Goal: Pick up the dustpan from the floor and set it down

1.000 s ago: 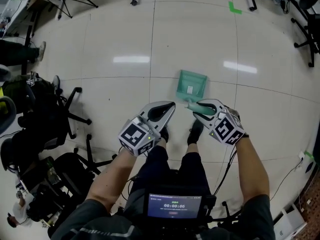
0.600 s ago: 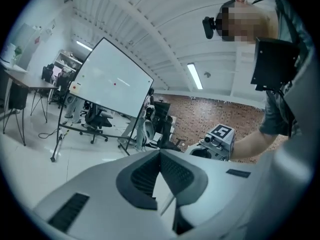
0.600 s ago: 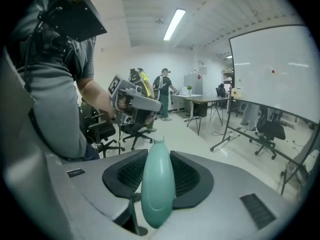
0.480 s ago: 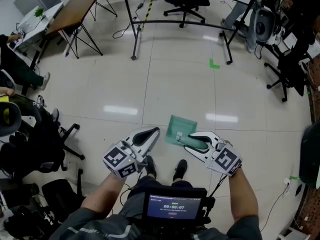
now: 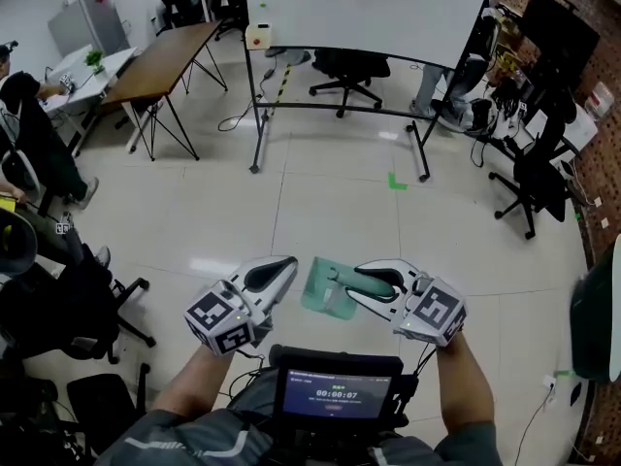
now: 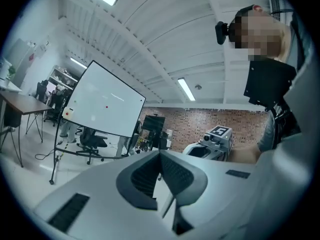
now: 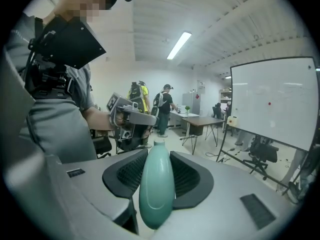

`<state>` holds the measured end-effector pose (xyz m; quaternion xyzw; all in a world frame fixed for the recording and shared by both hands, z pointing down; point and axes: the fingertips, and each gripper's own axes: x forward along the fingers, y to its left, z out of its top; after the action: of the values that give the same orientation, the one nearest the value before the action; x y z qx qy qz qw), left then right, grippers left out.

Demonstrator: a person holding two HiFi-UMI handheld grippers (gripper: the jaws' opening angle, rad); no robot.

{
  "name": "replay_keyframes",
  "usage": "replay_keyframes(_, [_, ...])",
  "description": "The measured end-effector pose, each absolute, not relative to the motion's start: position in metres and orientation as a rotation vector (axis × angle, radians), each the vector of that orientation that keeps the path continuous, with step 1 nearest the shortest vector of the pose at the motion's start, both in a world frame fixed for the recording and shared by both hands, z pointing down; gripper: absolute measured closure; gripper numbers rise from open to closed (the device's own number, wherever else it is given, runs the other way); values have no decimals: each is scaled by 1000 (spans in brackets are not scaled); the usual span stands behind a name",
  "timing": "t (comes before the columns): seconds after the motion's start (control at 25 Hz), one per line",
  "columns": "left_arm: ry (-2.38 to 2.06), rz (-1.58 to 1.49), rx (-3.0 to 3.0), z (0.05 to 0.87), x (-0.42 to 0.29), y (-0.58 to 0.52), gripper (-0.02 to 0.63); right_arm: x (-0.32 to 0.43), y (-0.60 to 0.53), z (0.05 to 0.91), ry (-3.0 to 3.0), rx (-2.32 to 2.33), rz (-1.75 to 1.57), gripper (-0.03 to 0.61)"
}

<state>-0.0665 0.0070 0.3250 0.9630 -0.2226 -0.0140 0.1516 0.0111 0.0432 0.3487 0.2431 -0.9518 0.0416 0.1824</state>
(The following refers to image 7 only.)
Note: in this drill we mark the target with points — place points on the wooden table with black legs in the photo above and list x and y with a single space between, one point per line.
202 121

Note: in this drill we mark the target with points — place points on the person's gray shirt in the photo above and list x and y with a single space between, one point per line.
57 124

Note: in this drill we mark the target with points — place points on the white desk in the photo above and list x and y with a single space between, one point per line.
180 116

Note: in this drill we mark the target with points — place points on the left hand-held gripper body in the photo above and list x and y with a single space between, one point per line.
117 101

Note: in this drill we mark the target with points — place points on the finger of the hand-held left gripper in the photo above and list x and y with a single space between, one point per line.
142 117

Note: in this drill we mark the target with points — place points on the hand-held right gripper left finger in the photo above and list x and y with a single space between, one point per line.
95 184

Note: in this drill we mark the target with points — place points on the green plastic dustpan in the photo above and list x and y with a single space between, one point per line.
156 184

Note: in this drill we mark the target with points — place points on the person's left forearm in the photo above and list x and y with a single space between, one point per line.
97 119

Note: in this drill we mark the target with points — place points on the small green potted plant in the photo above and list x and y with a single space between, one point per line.
187 109

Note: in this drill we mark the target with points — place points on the gray metal cabinet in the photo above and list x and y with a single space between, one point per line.
191 102

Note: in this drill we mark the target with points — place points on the black chest-mounted screen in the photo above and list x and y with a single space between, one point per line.
72 44

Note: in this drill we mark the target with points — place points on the beige box with red button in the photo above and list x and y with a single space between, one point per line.
232 121

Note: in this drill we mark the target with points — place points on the long ceiling light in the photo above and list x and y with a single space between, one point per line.
179 45

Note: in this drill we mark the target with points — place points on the black chest mount harness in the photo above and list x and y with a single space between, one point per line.
50 81

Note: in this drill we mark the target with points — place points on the white whiteboard on black stand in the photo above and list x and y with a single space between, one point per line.
272 101

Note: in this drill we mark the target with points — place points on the person's head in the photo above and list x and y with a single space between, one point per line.
80 1

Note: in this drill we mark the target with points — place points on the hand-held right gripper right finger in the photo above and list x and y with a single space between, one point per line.
225 184

